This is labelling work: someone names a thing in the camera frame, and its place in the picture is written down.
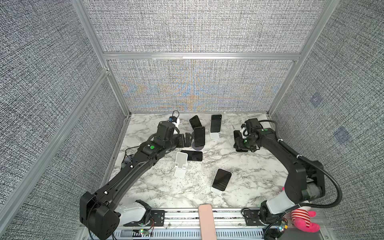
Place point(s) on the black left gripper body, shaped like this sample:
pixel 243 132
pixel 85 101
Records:
pixel 178 141

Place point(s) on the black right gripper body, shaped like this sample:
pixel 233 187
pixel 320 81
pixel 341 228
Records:
pixel 245 143

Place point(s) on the black phone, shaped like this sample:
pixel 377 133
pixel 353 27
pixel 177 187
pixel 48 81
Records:
pixel 221 180
pixel 195 122
pixel 194 156
pixel 216 121
pixel 199 137

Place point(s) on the white folding phone stand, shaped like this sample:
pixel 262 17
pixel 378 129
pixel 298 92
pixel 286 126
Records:
pixel 181 165

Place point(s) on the purple round phone stand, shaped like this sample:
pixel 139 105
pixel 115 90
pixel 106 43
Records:
pixel 197 148

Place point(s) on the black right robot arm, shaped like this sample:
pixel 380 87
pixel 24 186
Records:
pixel 304 181

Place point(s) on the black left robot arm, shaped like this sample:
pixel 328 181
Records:
pixel 98 210

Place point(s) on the white back phone stand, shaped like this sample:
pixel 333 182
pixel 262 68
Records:
pixel 214 136

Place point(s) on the white front phone stand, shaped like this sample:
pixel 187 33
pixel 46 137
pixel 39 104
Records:
pixel 216 191

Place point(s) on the pink plush toy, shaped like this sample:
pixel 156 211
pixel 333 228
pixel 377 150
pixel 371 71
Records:
pixel 301 219

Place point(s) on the pink bar front centre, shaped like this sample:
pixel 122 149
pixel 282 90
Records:
pixel 207 224

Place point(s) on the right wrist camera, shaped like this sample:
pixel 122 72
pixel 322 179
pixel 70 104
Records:
pixel 250 126

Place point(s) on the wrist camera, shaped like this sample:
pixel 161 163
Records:
pixel 250 126
pixel 166 130

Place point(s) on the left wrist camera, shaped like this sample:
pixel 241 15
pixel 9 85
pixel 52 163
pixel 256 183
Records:
pixel 166 130

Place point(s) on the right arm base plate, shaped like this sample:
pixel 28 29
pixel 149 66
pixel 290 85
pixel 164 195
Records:
pixel 251 217

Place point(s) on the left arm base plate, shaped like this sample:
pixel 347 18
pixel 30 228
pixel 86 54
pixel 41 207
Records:
pixel 156 219

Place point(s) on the aluminium front rail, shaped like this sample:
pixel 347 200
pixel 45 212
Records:
pixel 183 224

